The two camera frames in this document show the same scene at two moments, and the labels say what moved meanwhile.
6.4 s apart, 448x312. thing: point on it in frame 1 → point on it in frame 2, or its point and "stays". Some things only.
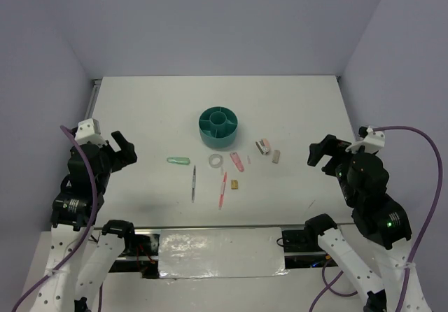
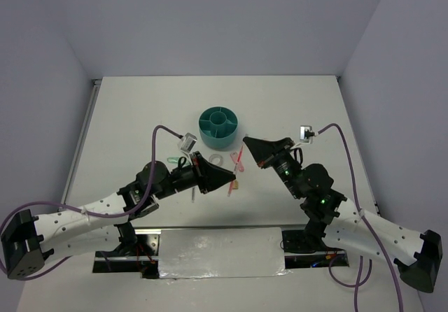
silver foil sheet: (220, 252) stays
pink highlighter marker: (236, 161) stays
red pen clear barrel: (222, 191) → (232, 185)
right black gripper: (336, 147) → (264, 150)
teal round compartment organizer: (218, 126) stays
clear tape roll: (215, 160) stays
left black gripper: (127, 154) → (209, 176)
